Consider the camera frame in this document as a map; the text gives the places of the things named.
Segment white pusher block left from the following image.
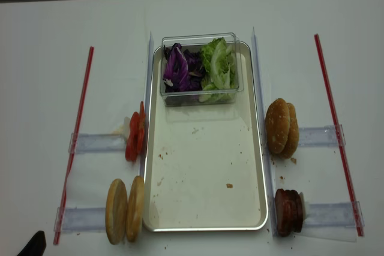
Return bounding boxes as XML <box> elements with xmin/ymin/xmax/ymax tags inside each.
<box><xmin>114</xmin><ymin>117</ymin><xmax>131</xmax><ymax>141</ymax></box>

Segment right clear long rail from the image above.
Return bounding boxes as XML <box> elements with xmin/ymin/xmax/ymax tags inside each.
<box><xmin>251</xmin><ymin>28</ymin><xmax>278</xmax><ymax>237</ymax></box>

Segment sesame bun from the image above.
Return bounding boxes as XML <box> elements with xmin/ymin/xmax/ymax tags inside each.
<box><xmin>280</xmin><ymin>103</ymin><xmax>299</xmax><ymax>159</ymax></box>
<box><xmin>265</xmin><ymin>98</ymin><xmax>290</xmax><ymax>154</ymax></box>

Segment red strip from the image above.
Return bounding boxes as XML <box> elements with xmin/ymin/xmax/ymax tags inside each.
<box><xmin>53</xmin><ymin>46</ymin><xmax>94</xmax><ymax>246</ymax></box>
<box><xmin>314</xmin><ymin>34</ymin><xmax>365</xmax><ymax>237</ymax></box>

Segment white metal tray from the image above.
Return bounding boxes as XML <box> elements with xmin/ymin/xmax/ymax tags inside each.
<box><xmin>143</xmin><ymin>42</ymin><xmax>268</xmax><ymax>232</ymax></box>

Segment front sesame bun top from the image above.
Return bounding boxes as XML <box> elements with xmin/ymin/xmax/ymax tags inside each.
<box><xmin>265</xmin><ymin>98</ymin><xmax>290</xmax><ymax>154</ymax></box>

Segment bun slice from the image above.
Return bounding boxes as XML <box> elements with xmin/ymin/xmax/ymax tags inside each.
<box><xmin>105</xmin><ymin>179</ymin><xmax>127</xmax><ymax>245</ymax></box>
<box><xmin>125</xmin><ymin>176</ymin><xmax>145</xmax><ymax>242</ymax></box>

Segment rear tomato slice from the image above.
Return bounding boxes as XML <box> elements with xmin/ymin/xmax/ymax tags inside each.
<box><xmin>137</xmin><ymin>101</ymin><xmax>146</xmax><ymax>152</ymax></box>

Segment lower right clear holder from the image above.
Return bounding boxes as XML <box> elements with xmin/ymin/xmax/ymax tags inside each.
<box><xmin>303</xmin><ymin>201</ymin><xmax>365</xmax><ymax>228</ymax></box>

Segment rear sesame bun top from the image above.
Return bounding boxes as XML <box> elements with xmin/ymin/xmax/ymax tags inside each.
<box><xmin>280</xmin><ymin>103</ymin><xmax>299</xmax><ymax>159</ymax></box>

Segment purple cabbage leaves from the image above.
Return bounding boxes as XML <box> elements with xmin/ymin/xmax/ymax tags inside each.
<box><xmin>163</xmin><ymin>43</ymin><xmax>206</xmax><ymax>93</ymax></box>

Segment right red strip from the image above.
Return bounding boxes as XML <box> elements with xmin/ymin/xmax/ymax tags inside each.
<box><xmin>314</xmin><ymin>34</ymin><xmax>365</xmax><ymax>237</ymax></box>

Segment left red strip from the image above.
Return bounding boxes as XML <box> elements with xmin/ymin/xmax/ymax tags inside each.
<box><xmin>53</xmin><ymin>46</ymin><xmax>94</xmax><ymax>246</ymax></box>

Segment lower left clear holder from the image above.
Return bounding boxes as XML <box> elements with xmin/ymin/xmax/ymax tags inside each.
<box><xmin>54</xmin><ymin>207</ymin><xmax>105</xmax><ymax>233</ymax></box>

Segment white pusher block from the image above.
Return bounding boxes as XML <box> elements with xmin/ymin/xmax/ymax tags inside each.
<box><xmin>299</xmin><ymin>192</ymin><xmax>309</xmax><ymax>222</ymax></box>
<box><xmin>114</xmin><ymin>117</ymin><xmax>131</xmax><ymax>141</ymax></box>

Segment white pusher block right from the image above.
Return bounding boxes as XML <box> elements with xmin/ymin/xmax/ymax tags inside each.
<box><xmin>299</xmin><ymin>192</ymin><xmax>309</xmax><ymax>222</ymax></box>

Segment rear meat patty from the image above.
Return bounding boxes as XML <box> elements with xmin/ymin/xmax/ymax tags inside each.
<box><xmin>286</xmin><ymin>190</ymin><xmax>304</xmax><ymax>233</ymax></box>

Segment upper right clear holder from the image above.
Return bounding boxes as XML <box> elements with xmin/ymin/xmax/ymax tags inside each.
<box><xmin>298</xmin><ymin>125</ymin><xmax>346</xmax><ymax>147</ymax></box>

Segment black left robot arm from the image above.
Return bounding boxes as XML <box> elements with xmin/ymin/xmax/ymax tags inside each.
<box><xmin>17</xmin><ymin>230</ymin><xmax>47</xmax><ymax>256</ymax></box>

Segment tomato slice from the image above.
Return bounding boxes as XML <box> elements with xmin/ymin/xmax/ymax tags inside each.
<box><xmin>137</xmin><ymin>101</ymin><xmax>146</xmax><ymax>152</ymax></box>
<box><xmin>125</xmin><ymin>112</ymin><xmax>140</xmax><ymax>162</ymax></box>

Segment clear plastic salad box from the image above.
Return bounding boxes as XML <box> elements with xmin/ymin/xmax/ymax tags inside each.
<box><xmin>160</xmin><ymin>32</ymin><xmax>244</xmax><ymax>106</ymax></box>

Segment meat patty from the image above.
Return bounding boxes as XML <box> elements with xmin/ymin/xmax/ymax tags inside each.
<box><xmin>286</xmin><ymin>190</ymin><xmax>304</xmax><ymax>233</ymax></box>
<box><xmin>275</xmin><ymin>189</ymin><xmax>295</xmax><ymax>237</ymax></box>

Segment front tomato slice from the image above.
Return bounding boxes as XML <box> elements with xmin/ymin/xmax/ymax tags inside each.
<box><xmin>125</xmin><ymin>112</ymin><xmax>140</xmax><ymax>162</ymax></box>

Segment green lettuce leaves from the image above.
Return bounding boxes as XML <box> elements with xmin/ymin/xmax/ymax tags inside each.
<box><xmin>200</xmin><ymin>37</ymin><xmax>236</xmax><ymax>92</ymax></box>

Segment front meat patty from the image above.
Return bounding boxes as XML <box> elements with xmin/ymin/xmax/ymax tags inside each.
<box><xmin>275</xmin><ymin>189</ymin><xmax>295</xmax><ymax>237</ymax></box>

